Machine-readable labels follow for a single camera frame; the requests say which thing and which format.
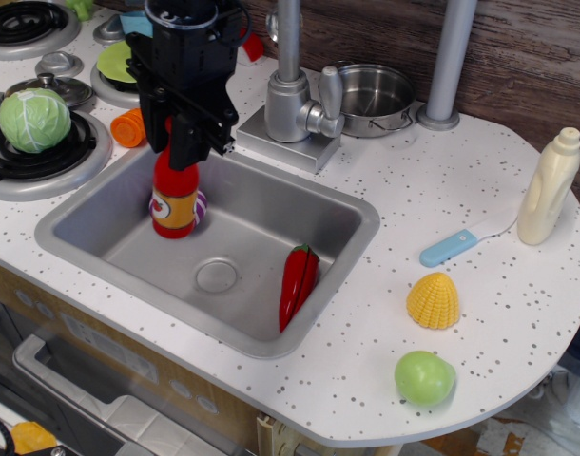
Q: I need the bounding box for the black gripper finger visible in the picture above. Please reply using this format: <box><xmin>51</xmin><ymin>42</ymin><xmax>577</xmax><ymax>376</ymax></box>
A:
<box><xmin>169</xmin><ymin>114</ymin><xmax>223</xmax><ymax>170</ymax></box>
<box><xmin>140</xmin><ymin>92</ymin><xmax>172</xmax><ymax>153</ymax></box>

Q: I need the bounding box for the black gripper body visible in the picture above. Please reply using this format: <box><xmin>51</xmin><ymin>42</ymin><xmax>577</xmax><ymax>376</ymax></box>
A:
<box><xmin>126</xmin><ymin>18</ymin><xmax>239</xmax><ymax>154</ymax></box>

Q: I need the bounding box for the red ketchup bottle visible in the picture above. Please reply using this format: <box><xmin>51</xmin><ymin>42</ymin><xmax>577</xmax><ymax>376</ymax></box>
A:
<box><xmin>150</xmin><ymin>116</ymin><xmax>200</xmax><ymax>240</ymax></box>

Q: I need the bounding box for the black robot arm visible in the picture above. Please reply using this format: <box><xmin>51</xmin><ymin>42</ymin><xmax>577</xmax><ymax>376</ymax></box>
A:
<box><xmin>126</xmin><ymin>0</ymin><xmax>251</xmax><ymax>171</ymax></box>

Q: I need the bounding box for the silver toy sink basin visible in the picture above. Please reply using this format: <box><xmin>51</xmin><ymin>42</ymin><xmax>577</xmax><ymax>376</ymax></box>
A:
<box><xmin>35</xmin><ymin>146</ymin><xmax>379</xmax><ymax>358</ymax></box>

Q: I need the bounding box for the cream plastic bottle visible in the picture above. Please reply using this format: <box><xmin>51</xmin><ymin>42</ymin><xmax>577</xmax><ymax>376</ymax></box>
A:
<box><xmin>517</xmin><ymin>127</ymin><xmax>580</xmax><ymax>245</ymax></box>

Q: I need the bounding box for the orange toy carrot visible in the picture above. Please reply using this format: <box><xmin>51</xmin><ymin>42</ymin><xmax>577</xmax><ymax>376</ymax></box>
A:
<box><xmin>110</xmin><ymin>108</ymin><xmax>146</xmax><ymax>148</ymax></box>

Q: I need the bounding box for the purple striped toy onion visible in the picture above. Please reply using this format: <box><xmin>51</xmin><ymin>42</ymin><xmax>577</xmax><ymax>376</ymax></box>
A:
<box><xmin>149</xmin><ymin>190</ymin><xmax>207</xmax><ymax>230</ymax></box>

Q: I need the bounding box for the lime green plate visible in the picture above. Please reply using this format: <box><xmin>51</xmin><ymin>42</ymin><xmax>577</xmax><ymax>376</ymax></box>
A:
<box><xmin>96</xmin><ymin>41</ymin><xmax>136</xmax><ymax>84</ymax></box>

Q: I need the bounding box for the blue plastic bowl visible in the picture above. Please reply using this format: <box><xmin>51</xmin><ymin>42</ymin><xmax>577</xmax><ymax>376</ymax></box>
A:
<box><xmin>120</xmin><ymin>10</ymin><xmax>153</xmax><ymax>37</ymax></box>

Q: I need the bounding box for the red white toy radish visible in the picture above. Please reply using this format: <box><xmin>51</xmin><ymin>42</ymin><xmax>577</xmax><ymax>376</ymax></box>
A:
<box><xmin>238</xmin><ymin>28</ymin><xmax>264</xmax><ymax>67</ymax></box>

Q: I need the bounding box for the steel pot lid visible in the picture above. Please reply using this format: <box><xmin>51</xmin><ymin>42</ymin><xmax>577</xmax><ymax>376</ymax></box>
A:
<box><xmin>5</xmin><ymin>73</ymin><xmax>94</xmax><ymax>108</ymax></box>

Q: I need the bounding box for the grey toy faucet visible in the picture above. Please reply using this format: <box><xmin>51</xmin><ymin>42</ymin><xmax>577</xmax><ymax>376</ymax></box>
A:
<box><xmin>238</xmin><ymin>1</ymin><xmax>345</xmax><ymax>174</ymax></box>

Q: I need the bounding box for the grey stove knob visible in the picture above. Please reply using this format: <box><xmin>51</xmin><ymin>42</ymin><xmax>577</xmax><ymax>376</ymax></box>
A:
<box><xmin>34</xmin><ymin>50</ymin><xmax>84</xmax><ymax>77</ymax></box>

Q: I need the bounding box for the green toy vegetable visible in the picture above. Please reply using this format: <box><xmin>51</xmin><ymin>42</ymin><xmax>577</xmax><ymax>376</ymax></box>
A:
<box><xmin>65</xmin><ymin>0</ymin><xmax>94</xmax><ymax>22</ymax></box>

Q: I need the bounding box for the green toy cabbage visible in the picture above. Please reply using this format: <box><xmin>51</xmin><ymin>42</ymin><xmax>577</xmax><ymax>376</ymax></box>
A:
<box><xmin>0</xmin><ymin>88</ymin><xmax>71</xmax><ymax>154</ymax></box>

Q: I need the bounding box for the front left stove burner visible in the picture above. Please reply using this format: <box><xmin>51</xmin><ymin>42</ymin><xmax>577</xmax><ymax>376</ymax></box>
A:
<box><xmin>0</xmin><ymin>112</ymin><xmax>113</xmax><ymax>201</ymax></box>

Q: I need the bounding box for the back left stove burner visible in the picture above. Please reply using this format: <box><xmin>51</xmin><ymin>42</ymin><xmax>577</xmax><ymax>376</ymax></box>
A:
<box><xmin>0</xmin><ymin>1</ymin><xmax>81</xmax><ymax>61</ymax></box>

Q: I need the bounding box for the red toy chili pepper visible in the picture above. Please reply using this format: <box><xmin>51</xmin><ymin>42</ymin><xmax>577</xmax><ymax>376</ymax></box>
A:
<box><xmin>279</xmin><ymin>244</ymin><xmax>319</xmax><ymax>333</ymax></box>

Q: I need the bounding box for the stainless steel pot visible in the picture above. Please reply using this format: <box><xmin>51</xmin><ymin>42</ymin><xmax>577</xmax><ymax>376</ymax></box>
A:
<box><xmin>338</xmin><ymin>64</ymin><xmax>416</xmax><ymax>138</ymax></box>

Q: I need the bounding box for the grey support pole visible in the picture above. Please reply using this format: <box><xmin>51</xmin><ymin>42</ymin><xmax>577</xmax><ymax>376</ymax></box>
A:
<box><xmin>416</xmin><ymin>0</ymin><xmax>477</xmax><ymax>131</ymax></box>

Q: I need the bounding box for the yellow toy corn piece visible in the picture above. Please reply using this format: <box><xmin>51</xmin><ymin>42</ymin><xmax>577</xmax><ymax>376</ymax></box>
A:
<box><xmin>406</xmin><ymin>273</ymin><xmax>460</xmax><ymax>330</ymax></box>

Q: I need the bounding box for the green toy apple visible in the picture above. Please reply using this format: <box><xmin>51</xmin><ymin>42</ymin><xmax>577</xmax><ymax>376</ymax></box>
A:
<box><xmin>394</xmin><ymin>351</ymin><xmax>456</xmax><ymax>407</ymax></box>

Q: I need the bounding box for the yellow toy item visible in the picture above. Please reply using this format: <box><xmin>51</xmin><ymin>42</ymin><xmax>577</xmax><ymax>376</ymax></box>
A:
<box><xmin>10</xmin><ymin>422</ymin><xmax>57</xmax><ymax>455</ymax></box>

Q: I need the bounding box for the blue handled toy knife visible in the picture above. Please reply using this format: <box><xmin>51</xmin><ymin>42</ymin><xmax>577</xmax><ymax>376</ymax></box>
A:
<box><xmin>419</xmin><ymin>209</ymin><xmax>517</xmax><ymax>268</ymax></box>

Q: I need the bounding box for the grey oven door handle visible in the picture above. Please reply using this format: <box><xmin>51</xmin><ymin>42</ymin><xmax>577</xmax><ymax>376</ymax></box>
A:
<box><xmin>13</xmin><ymin>334</ymin><xmax>232</xmax><ymax>455</ymax></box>

